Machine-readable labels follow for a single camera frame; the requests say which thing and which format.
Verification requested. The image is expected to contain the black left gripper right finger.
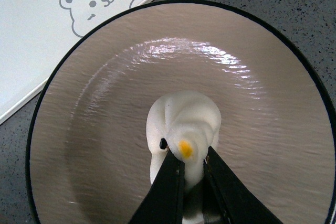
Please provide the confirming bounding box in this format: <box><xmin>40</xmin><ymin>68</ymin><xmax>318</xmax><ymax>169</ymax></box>
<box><xmin>203</xmin><ymin>147</ymin><xmax>282</xmax><ymax>223</ymax></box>

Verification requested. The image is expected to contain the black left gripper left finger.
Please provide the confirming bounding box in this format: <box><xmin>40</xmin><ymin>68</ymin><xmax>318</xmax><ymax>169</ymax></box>
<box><xmin>129</xmin><ymin>138</ymin><xmax>185</xmax><ymax>224</ymax></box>

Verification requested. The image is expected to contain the white steamed bun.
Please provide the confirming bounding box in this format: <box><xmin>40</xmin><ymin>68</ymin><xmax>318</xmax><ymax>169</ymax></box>
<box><xmin>146</xmin><ymin>91</ymin><xmax>222</xmax><ymax>223</ymax></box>

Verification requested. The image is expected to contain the beige plate with black rim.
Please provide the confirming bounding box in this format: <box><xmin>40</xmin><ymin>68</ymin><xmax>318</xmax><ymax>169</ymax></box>
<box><xmin>26</xmin><ymin>0</ymin><xmax>335</xmax><ymax>223</ymax></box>

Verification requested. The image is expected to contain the cream bear print tray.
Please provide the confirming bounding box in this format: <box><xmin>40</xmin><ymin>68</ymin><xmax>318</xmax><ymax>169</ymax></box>
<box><xmin>1</xmin><ymin>0</ymin><xmax>153</xmax><ymax>122</ymax></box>

